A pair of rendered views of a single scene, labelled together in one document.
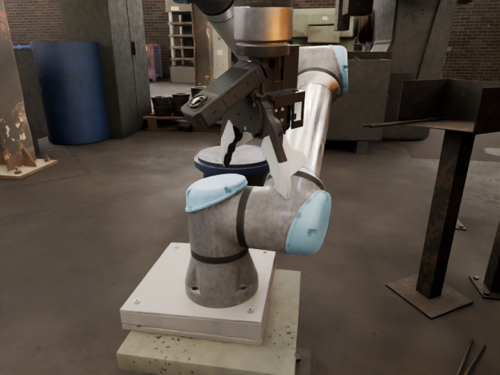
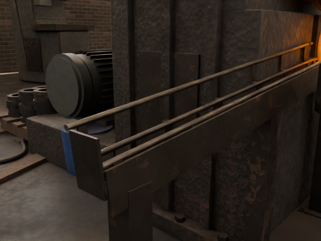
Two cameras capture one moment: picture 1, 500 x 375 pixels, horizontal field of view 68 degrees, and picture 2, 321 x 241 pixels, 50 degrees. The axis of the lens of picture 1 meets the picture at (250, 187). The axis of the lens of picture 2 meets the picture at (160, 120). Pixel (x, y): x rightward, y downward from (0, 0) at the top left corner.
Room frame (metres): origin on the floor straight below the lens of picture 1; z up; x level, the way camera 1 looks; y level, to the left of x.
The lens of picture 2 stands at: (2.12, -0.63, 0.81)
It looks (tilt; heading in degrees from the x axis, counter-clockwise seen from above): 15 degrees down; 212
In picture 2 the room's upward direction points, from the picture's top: straight up
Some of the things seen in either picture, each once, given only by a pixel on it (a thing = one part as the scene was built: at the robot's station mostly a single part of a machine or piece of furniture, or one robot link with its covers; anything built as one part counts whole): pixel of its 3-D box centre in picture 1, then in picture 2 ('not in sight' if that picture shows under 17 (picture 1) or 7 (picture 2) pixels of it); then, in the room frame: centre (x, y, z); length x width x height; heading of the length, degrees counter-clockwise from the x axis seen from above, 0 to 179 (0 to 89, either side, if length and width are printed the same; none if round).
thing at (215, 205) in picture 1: (220, 211); not in sight; (0.65, 0.06, 0.52); 0.13 x 0.12 x 0.14; 72
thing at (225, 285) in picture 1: (220, 264); not in sight; (0.65, 0.06, 0.40); 0.15 x 0.15 x 0.10
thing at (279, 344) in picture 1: (222, 312); not in sight; (0.65, 0.06, 0.28); 0.32 x 0.32 x 0.04; 81
